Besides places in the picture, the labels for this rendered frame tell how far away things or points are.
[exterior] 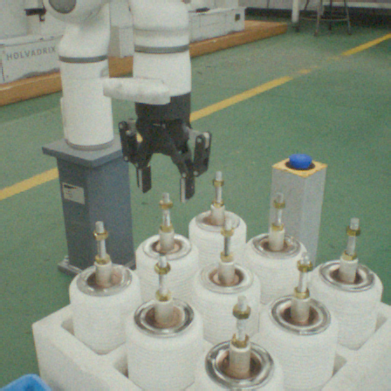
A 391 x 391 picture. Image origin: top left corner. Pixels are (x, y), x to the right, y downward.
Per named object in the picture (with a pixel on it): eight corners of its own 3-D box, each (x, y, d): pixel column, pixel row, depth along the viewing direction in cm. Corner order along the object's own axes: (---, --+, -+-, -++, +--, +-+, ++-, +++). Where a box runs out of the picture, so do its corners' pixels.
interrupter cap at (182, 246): (169, 268, 74) (169, 264, 74) (132, 251, 78) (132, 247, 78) (202, 246, 79) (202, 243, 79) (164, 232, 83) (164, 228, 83)
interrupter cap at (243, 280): (241, 261, 75) (241, 257, 75) (262, 290, 69) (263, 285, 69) (191, 270, 73) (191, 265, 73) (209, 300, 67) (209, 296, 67)
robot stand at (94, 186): (57, 270, 118) (39, 146, 105) (102, 243, 129) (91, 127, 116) (103, 291, 111) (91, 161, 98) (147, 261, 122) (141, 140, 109)
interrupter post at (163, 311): (150, 318, 64) (149, 296, 62) (167, 311, 65) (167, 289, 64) (161, 328, 62) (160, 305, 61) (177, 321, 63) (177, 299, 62)
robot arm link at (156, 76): (99, 98, 64) (94, 45, 61) (149, 80, 73) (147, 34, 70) (161, 107, 60) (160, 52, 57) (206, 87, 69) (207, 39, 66)
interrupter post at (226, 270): (230, 273, 73) (231, 253, 71) (236, 283, 71) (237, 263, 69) (215, 277, 72) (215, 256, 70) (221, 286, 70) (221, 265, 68)
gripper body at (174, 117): (204, 82, 69) (203, 149, 73) (151, 75, 72) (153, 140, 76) (175, 94, 63) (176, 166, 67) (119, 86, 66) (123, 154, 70)
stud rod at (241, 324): (246, 355, 55) (249, 298, 52) (239, 360, 55) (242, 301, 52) (239, 350, 56) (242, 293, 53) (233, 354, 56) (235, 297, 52)
